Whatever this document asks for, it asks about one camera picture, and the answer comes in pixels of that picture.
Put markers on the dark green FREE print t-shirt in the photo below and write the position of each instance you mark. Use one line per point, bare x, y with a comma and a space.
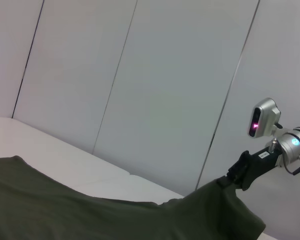
90, 217

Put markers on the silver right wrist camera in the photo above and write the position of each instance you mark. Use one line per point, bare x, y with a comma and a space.
265, 117

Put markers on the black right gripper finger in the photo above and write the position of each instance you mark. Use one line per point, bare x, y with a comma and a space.
238, 167
225, 182

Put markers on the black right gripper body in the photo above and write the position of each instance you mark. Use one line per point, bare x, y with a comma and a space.
260, 163

